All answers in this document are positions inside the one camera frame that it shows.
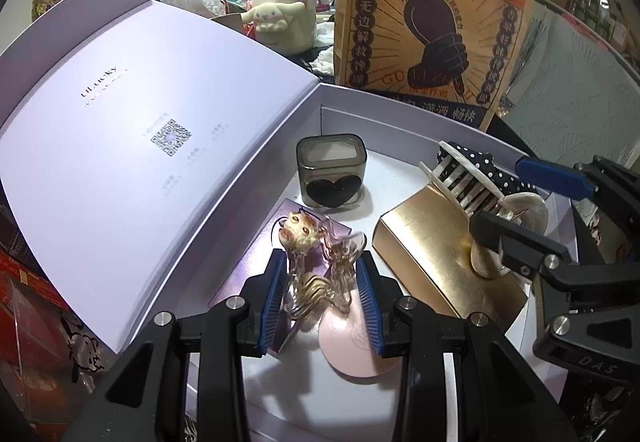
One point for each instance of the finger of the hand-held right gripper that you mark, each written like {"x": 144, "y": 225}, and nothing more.
{"x": 520, "y": 247}
{"x": 550, "y": 177}

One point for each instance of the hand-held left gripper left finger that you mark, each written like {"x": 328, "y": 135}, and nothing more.
{"x": 272, "y": 302}

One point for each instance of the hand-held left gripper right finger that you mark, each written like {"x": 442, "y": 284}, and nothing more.
{"x": 370, "y": 307}

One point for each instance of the white pearl hair claw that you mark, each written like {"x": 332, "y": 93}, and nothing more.
{"x": 530, "y": 214}

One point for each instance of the small purple card box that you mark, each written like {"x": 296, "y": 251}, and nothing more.
{"x": 240, "y": 277}

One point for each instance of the pink round compact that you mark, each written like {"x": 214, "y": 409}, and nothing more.
{"x": 345, "y": 342}

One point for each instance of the black white patterned scrunchie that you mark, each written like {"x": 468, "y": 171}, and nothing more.
{"x": 482, "y": 162}

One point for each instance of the clear hair claw bear charm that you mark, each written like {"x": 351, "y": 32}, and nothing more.
{"x": 300, "y": 229}

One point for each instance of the gold chocolate box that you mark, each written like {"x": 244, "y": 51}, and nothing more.
{"x": 425, "y": 242}

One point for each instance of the smoky square case black heart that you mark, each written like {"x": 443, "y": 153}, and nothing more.
{"x": 330, "y": 172}

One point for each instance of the lavender gift box with lid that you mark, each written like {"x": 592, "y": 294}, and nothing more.
{"x": 125, "y": 172}

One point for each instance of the light blue leaf pattern cushion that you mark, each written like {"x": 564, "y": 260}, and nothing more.
{"x": 575, "y": 87}

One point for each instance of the row of small bottles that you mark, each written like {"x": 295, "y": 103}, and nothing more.
{"x": 600, "y": 7}

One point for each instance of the brown printed paper bag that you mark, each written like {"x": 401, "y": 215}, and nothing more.
{"x": 400, "y": 47}

